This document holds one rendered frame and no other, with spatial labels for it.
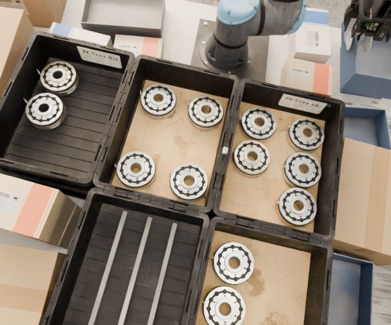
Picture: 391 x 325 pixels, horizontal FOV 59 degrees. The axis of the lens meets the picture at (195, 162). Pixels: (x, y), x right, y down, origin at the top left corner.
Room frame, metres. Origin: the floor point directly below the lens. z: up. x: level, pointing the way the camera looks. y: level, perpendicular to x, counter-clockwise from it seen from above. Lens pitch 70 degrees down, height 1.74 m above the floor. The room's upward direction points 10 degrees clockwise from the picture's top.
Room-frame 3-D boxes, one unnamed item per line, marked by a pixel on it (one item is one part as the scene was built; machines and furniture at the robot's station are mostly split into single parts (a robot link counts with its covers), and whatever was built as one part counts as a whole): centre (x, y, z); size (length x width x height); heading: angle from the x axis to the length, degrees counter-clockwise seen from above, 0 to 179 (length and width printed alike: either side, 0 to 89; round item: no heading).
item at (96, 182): (0.38, 0.08, 0.92); 0.40 x 0.30 x 0.02; 177
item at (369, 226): (0.32, -0.51, 0.78); 0.30 x 0.22 x 0.16; 174
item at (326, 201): (0.37, -0.22, 0.87); 0.40 x 0.30 x 0.11; 177
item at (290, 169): (0.36, -0.30, 0.86); 0.10 x 0.10 x 0.01
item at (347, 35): (0.56, -0.29, 1.15); 0.06 x 0.03 x 0.09; 179
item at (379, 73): (0.59, -0.38, 1.10); 0.20 x 0.15 x 0.07; 0
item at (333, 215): (0.37, -0.22, 0.92); 0.40 x 0.30 x 0.02; 177
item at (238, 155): (0.37, -0.15, 0.86); 0.10 x 0.10 x 0.01
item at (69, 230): (0.12, 0.39, 0.74); 0.16 x 0.12 x 0.07; 83
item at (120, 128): (0.38, 0.08, 0.87); 0.40 x 0.30 x 0.11; 177
